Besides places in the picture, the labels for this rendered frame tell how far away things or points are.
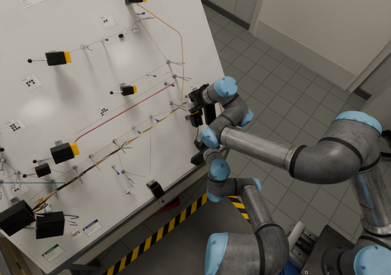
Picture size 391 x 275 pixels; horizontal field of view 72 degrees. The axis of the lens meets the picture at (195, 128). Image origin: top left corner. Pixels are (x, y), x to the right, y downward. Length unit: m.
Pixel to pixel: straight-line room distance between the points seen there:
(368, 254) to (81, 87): 1.13
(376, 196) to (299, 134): 1.88
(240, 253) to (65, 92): 0.83
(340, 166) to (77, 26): 0.97
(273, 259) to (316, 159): 0.28
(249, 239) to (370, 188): 0.38
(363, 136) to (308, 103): 2.24
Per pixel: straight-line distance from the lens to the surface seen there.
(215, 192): 1.12
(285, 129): 2.76
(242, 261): 0.78
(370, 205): 0.98
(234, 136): 0.87
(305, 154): 0.75
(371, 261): 1.04
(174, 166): 1.41
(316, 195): 2.61
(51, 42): 1.13
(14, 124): 1.17
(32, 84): 1.14
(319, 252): 1.21
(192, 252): 2.26
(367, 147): 0.81
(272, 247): 0.80
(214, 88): 0.98
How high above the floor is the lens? 2.25
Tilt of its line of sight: 61 degrees down
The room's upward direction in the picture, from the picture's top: 7 degrees clockwise
